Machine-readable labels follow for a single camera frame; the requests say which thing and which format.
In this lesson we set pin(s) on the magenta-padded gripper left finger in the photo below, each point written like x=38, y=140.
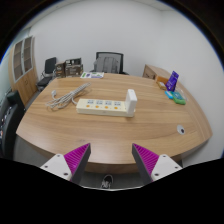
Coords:
x=78, y=158

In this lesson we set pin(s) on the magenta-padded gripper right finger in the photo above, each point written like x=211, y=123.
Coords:
x=145, y=159

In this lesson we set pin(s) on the white charger block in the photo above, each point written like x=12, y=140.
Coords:
x=131, y=100

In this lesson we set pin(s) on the cream power strip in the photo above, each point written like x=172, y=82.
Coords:
x=96, y=107

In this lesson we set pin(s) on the small blue box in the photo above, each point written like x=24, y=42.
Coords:
x=169, y=95

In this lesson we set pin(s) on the teal pack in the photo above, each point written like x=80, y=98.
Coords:
x=178, y=96

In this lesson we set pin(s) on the small tan box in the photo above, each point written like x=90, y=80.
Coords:
x=162, y=86

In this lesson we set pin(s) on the black leather armchair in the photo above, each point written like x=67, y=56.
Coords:
x=10, y=120

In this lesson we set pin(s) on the orange box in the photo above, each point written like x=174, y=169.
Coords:
x=161, y=80

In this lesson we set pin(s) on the purple standing pouch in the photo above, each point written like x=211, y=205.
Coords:
x=172, y=81

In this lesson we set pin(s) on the green and white leaflet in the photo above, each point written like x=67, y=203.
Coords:
x=91, y=75

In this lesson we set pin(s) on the low wooden side cabinet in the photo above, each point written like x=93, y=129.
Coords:
x=151, y=71

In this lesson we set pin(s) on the large dark cardboard box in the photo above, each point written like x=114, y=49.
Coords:
x=74, y=68

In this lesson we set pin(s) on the wooden glass-door cabinet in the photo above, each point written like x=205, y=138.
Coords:
x=25, y=80

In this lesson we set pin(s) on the grey backpack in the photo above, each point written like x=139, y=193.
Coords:
x=106, y=65

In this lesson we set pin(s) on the small black chair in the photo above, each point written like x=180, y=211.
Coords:
x=50, y=65

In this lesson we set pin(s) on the black mesh office chair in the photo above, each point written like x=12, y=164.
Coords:
x=109, y=54

